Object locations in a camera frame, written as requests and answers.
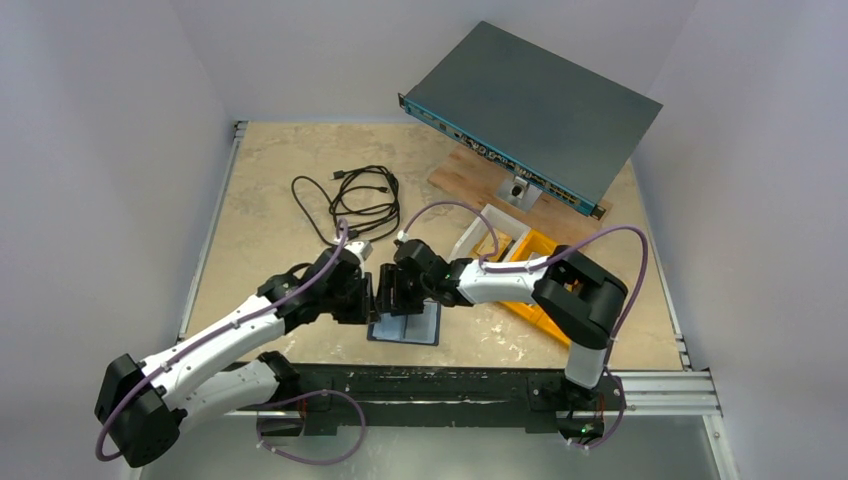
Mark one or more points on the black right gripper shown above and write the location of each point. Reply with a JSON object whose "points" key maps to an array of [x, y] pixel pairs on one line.
{"points": [[395, 291]]}

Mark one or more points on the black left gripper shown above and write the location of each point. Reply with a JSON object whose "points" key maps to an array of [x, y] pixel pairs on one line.
{"points": [[361, 299]]}

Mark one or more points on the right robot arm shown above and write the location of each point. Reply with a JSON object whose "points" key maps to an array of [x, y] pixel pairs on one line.
{"points": [[583, 300]]}

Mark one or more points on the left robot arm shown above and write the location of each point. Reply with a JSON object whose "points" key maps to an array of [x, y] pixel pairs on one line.
{"points": [[144, 406]]}

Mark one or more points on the gold cards stack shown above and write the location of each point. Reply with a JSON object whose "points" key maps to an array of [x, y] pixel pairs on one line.
{"points": [[493, 249]]}

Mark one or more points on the white plastic bin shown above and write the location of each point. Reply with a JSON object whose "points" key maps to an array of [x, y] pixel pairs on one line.
{"points": [[476, 240]]}

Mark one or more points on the wooden board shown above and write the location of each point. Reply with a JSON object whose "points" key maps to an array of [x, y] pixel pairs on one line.
{"points": [[467, 177]]}

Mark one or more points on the yellow plastic bin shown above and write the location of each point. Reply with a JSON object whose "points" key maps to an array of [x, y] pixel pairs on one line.
{"points": [[533, 245]]}

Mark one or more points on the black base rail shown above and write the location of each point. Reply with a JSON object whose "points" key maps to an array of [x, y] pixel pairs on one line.
{"points": [[430, 397]]}

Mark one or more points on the metal stand bracket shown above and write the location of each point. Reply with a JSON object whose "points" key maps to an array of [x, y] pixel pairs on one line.
{"points": [[518, 193]]}

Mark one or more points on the blue network switch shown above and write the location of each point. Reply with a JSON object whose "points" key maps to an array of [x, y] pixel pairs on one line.
{"points": [[558, 126]]}

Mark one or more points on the aluminium table frame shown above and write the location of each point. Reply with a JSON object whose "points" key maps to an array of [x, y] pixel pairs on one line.
{"points": [[672, 428]]}

